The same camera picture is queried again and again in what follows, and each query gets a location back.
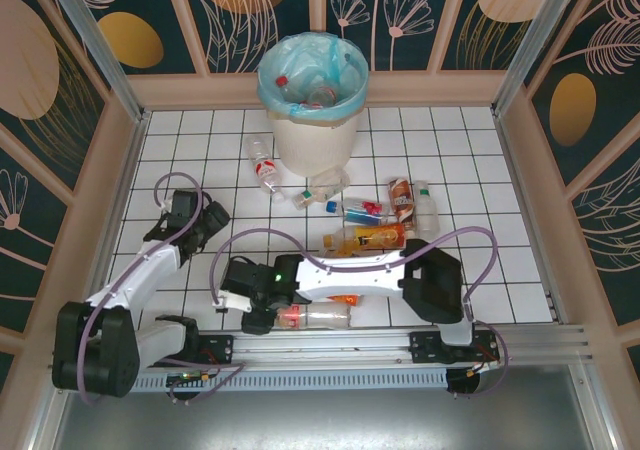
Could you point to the clear cola bottle red label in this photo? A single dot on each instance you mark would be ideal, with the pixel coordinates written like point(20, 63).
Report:
point(320, 317)
point(283, 81)
point(324, 95)

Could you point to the clear bottle red-white label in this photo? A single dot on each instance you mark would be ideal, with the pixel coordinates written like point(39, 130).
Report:
point(262, 167)

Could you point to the orange-labelled bottle orange cap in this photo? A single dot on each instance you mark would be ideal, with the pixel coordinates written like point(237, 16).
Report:
point(347, 299)

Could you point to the pink drink bottle white cap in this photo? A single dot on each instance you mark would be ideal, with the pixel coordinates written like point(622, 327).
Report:
point(345, 253)

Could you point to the crushed clear bottle green label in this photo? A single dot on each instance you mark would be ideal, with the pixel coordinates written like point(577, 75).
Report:
point(320, 192)

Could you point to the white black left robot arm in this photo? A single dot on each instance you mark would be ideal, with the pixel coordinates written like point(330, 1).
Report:
point(140, 275)

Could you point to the cream plastic waste bin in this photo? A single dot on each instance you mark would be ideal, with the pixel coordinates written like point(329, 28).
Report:
point(312, 145)

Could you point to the light blue bin liner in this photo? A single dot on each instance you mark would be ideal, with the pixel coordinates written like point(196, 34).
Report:
point(300, 50)

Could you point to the grey metal sheet panel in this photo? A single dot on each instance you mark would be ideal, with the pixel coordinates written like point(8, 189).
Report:
point(325, 420)

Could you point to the brown coffee drink bottle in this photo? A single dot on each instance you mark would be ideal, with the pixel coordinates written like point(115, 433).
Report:
point(402, 200)

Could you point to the white bottle green cap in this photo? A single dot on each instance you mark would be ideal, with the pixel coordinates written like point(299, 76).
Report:
point(426, 210)

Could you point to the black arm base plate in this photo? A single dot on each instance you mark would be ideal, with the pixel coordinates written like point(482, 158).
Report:
point(220, 347)
point(425, 345)

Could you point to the aluminium table edge rail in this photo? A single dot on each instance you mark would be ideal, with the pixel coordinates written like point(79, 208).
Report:
point(520, 180)
point(132, 160)

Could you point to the aluminium mounting rail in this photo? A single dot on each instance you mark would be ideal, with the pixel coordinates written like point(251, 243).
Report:
point(350, 345)

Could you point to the aluminium frame post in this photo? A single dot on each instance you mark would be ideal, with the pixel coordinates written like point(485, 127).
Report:
point(90, 35)
point(540, 35)

